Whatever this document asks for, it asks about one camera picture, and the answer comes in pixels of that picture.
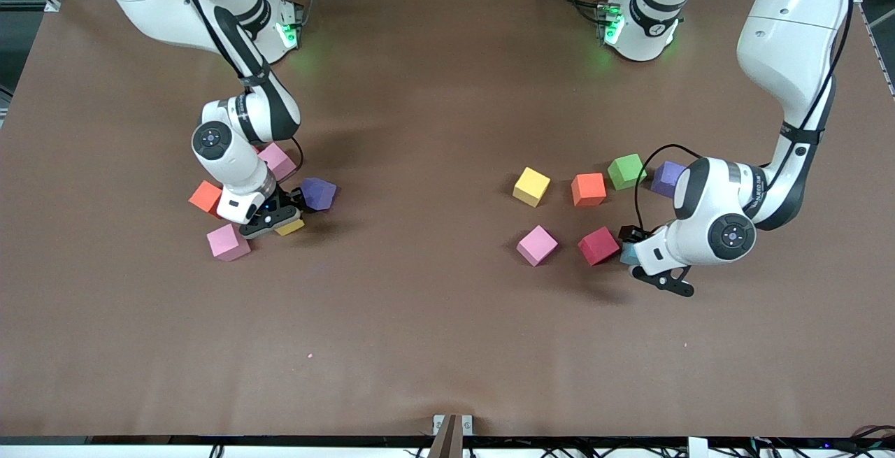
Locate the light blue foam cube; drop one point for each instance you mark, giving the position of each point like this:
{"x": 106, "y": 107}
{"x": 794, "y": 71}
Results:
{"x": 627, "y": 255}

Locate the purple foam cube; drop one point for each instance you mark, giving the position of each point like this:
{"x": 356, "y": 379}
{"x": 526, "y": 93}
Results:
{"x": 664, "y": 177}
{"x": 319, "y": 194}

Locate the yellow foam cube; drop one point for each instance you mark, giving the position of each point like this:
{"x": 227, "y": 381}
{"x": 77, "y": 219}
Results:
{"x": 292, "y": 228}
{"x": 531, "y": 187}

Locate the red foam cube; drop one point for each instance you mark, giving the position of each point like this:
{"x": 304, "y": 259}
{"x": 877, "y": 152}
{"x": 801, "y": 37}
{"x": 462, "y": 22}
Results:
{"x": 598, "y": 246}

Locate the pink foam cube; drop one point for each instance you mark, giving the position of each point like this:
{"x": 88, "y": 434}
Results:
{"x": 227, "y": 242}
{"x": 278, "y": 161}
{"x": 537, "y": 245}

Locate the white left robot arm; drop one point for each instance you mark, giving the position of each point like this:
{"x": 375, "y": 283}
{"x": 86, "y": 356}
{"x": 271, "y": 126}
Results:
{"x": 790, "y": 38}

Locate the orange foam cube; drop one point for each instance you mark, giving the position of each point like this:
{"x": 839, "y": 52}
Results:
{"x": 204, "y": 197}
{"x": 589, "y": 190}

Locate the green foam cube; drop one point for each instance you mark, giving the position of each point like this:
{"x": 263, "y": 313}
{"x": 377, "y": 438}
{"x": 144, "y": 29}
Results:
{"x": 626, "y": 171}

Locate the brown table cover sheet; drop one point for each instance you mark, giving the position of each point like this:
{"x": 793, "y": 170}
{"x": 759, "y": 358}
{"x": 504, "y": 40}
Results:
{"x": 447, "y": 304}

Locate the brown wooden bar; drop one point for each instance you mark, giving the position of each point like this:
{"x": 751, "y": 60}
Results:
{"x": 447, "y": 440}

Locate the white metal bracket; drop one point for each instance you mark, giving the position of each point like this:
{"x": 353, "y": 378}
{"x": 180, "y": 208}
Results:
{"x": 438, "y": 424}

